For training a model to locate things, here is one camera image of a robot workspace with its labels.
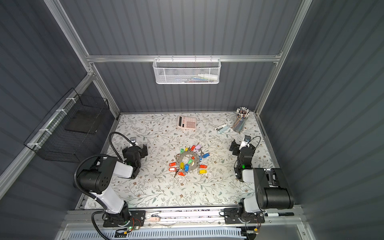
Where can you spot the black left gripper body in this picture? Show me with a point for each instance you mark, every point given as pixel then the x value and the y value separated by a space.
pixel 141 152

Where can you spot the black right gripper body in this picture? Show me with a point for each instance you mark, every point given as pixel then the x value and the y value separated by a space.
pixel 237 152

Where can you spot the metal keyring with coloured keys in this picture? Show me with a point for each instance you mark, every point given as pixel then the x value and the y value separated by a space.
pixel 189 160

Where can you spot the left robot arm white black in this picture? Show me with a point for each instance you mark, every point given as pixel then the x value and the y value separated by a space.
pixel 93 177

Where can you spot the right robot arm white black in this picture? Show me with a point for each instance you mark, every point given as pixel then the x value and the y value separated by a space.
pixel 271 188

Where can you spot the white blue stapler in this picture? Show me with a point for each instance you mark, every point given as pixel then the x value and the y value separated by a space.
pixel 221 129

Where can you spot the cup of pencils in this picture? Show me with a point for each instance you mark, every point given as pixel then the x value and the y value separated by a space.
pixel 242 115

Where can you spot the floral table mat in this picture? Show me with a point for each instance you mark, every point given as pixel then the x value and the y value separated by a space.
pixel 155 186

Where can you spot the pink calculator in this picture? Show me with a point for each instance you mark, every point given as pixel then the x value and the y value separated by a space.
pixel 186 123

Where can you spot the black marker pen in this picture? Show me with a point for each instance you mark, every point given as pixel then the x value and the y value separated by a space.
pixel 279 214

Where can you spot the white bottle in basket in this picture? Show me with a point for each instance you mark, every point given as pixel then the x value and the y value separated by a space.
pixel 209 77

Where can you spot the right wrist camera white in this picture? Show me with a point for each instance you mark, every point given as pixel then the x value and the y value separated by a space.
pixel 245 142

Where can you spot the black wire basket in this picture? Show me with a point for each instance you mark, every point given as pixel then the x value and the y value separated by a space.
pixel 74 131

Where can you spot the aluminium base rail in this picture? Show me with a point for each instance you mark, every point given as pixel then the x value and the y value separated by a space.
pixel 180 216

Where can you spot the white wire mesh basket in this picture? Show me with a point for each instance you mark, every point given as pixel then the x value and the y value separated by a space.
pixel 185 72

